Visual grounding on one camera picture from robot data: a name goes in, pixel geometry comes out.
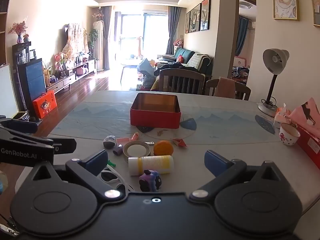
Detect white sunglasses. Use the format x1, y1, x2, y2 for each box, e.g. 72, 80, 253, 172
100, 165, 134, 193

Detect white board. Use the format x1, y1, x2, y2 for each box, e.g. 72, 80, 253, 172
0, 64, 19, 119

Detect wooden chair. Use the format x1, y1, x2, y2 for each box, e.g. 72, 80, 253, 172
205, 79, 251, 100
159, 68, 205, 94

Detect blue mountain print table mat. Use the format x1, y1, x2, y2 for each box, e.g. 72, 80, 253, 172
50, 102, 283, 144

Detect pink printed bag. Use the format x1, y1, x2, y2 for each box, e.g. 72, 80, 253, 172
287, 97, 320, 130

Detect bed with printed bedding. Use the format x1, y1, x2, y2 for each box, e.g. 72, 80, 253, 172
231, 66, 249, 83

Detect grey curtain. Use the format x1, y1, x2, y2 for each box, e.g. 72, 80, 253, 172
101, 6, 113, 71
167, 6, 181, 55

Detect orange gift box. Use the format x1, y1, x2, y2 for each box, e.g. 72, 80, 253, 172
32, 90, 57, 119

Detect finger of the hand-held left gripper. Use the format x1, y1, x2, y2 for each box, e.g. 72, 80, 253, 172
0, 127, 77, 154
0, 116, 38, 134

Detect wooden tv cabinet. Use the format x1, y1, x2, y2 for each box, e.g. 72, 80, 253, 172
47, 59, 97, 93

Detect white polka dot cup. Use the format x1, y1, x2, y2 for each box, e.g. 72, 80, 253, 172
279, 123, 301, 146

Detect white bottle yellow label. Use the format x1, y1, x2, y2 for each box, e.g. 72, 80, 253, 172
128, 155, 175, 176

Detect coffee table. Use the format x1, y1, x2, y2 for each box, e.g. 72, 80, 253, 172
120, 57, 148, 83

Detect tall green plant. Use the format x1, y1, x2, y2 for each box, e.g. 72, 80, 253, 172
88, 28, 100, 60

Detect orange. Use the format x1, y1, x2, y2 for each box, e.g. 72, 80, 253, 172
153, 140, 174, 157

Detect dark standing display board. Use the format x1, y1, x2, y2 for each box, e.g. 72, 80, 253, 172
16, 58, 47, 122

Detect beige jar lid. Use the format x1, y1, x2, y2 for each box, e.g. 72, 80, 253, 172
122, 141, 151, 163

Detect red tin box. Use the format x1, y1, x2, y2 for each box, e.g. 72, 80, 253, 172
129, 92, 182, 130

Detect white orange packet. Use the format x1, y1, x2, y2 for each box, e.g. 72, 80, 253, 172
274, 106, 292, 128

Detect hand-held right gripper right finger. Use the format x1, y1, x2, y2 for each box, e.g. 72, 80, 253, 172
189, 149, 288, 202

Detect blue bag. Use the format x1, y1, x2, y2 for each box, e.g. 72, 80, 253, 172
136, 58, 157, 89

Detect pink doll figure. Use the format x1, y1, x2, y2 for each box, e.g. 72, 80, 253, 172
52, 52, 63, 70

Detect grey desk lamp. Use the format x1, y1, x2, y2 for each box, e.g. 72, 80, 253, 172
257, 48, 290, 117

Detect black water dispenser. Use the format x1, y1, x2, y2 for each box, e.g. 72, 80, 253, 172
12, 41, 37, 65

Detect black jacket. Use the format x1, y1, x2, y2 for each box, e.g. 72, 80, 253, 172
154, 62, 200, 77

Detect white standing air conditioner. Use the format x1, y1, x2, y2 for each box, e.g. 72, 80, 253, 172
92, 20, 104, 72

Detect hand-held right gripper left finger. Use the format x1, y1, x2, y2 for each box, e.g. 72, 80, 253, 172
26, 149, 127, 201

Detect pink towel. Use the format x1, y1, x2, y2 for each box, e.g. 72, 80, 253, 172
214, 77, 236, 98

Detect green sofa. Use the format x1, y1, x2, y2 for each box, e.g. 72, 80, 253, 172
160, 48, 213, 75

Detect checkered sofa blanket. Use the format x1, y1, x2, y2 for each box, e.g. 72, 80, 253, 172
186, 54, 210, 72

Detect purple toy figure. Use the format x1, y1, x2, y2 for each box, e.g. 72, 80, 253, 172
139, 169, 162, 192

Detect vase with pink flowers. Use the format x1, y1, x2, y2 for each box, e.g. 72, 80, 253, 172
8, 21, 27, 43

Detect floral cloth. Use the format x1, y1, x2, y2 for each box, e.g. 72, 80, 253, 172
62, 23, 88, 55

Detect blue curtain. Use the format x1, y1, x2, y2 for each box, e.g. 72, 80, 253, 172
235, 16, 249, 57

